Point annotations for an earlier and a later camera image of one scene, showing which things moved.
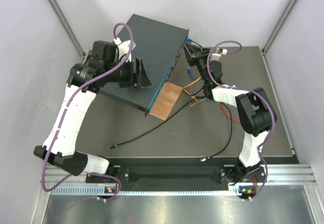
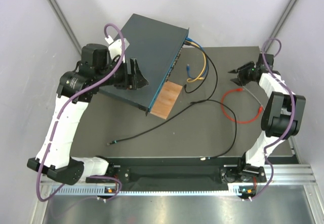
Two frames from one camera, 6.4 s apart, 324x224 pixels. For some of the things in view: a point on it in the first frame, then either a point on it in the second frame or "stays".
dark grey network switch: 159,44 stays
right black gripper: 190,50 -> 241,79
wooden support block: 166,101 stays
